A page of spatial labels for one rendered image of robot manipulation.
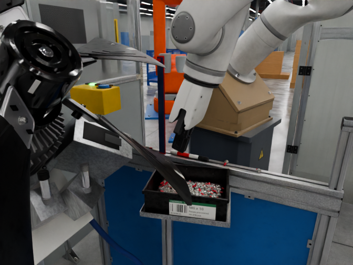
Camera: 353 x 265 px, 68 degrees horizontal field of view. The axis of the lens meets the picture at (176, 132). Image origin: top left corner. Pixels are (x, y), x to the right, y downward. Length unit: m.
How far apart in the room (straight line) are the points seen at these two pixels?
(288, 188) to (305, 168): 1.56
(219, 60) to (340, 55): 1.73
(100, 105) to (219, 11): 0.65
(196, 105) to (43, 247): 0.42
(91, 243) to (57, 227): 1.27
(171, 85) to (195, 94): 3.91
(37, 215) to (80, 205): 0.10
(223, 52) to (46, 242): 0.51
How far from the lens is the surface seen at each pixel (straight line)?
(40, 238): 0.63
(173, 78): 4.40
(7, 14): 0.57
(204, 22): 0.42
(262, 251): 1.00
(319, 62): 2.18
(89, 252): 1.86
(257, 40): 0.95
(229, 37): 0.49
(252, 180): 0.84
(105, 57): 0.59
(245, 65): 0.99
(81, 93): 1.03
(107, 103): 0.98
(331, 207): 0.85
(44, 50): 0.46
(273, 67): 9.65
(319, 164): 2.38
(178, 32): 0.44
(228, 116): 0.90
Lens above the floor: 1.24
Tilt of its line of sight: 20 degrees down
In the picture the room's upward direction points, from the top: straight up
